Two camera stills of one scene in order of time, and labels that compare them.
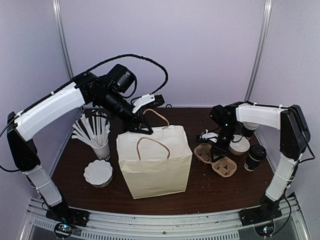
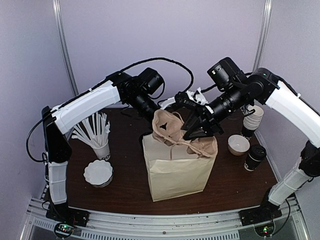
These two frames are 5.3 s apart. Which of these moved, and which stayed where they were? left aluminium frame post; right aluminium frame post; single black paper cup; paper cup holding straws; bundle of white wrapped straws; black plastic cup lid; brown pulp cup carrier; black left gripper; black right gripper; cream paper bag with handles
Moved: cream paper bag with handles; brown pulp cup carrier; black right gripper; black left gripper
Stayed: left aluminium frame post; black plastic cup lid; bundle of white wrapped straws; paper cup holding straws; right aluminium frame post; single black paper cup
